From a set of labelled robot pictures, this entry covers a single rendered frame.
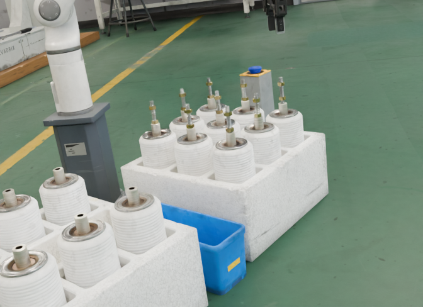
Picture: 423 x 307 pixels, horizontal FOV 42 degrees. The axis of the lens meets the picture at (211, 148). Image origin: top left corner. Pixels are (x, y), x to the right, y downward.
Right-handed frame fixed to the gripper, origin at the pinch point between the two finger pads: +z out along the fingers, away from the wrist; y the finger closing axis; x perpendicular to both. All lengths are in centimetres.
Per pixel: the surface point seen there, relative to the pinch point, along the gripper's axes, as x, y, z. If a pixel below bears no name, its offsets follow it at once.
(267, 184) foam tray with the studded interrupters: 10.9, -21.1, 32.2
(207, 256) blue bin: 28, -36, 39
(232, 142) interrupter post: 17.2, -17.5, 21.9
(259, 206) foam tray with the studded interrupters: 13.8, -23.7, 35.8
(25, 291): 58, -59, 25
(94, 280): 49, -51, 30
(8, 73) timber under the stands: 119, 255, 41
